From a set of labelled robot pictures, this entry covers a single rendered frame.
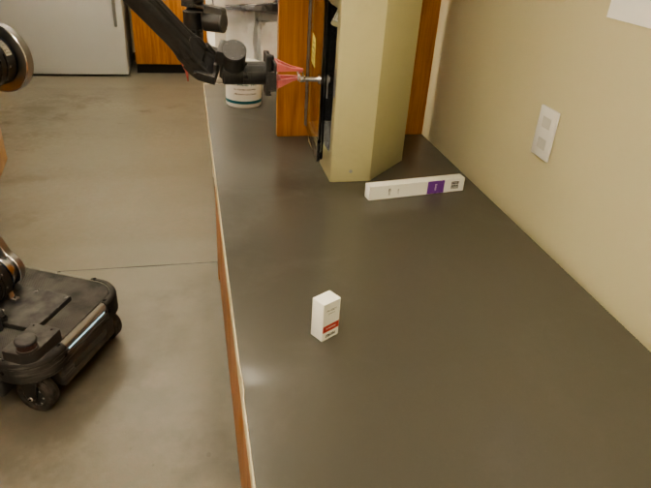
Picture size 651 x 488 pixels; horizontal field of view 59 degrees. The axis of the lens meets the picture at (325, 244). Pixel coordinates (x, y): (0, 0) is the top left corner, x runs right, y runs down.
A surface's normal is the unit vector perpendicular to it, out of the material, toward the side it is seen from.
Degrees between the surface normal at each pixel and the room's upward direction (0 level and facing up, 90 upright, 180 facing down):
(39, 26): 90
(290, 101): 90
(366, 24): 90
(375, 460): 0
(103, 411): 0
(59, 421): 0
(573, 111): 90
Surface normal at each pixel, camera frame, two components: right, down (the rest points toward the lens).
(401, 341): 0.06, -0.87
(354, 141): 0.21, 0.50
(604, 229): -0.98, 0.06
